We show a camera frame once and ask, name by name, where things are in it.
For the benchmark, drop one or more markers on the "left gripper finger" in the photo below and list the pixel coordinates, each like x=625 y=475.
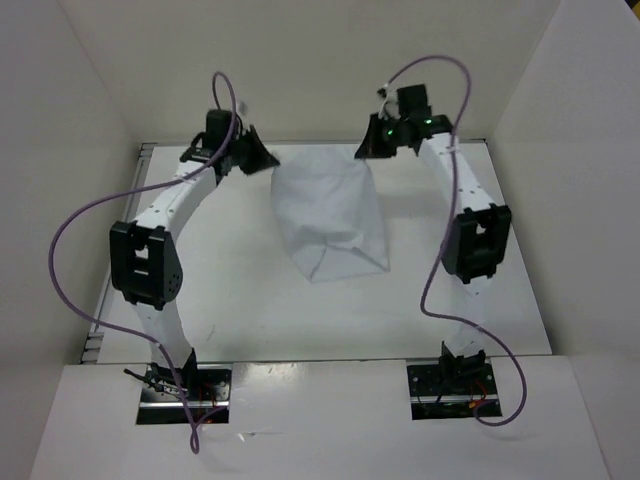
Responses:
x=254 y=143
x=254 y=162

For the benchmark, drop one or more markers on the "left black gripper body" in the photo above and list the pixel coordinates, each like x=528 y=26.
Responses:
x=234 y=148

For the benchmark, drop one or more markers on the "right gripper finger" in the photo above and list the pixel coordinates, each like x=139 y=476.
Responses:
x=381 y=150
x=375 y=130

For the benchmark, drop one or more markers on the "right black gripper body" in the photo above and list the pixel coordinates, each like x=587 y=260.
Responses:
x=395 y=130

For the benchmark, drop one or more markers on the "white skirt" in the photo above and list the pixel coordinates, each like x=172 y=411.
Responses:
x=325 y=205

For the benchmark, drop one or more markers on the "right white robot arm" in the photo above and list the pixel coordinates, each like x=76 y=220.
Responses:
x=477 y=227

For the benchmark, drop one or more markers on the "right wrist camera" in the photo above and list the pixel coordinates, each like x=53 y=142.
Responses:
x=404 y=102

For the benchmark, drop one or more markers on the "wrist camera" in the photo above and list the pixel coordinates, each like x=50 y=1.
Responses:
x=217 y=125
x=404 y=102

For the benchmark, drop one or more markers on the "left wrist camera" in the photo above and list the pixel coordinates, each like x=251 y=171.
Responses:
x=217 y=125

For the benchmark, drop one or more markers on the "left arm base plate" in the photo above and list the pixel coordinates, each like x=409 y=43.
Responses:
x=208 y=401

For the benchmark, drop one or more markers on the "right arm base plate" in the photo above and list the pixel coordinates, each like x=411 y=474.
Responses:
x=434 y=398

